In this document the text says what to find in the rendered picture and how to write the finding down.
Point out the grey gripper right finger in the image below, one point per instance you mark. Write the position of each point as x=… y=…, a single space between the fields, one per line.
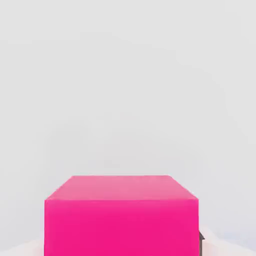
x=201 y=243

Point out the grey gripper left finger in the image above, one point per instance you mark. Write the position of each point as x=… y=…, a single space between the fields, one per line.
x=35 y=250

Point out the small pink cube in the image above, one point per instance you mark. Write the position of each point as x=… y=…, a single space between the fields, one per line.
x=121 y=224

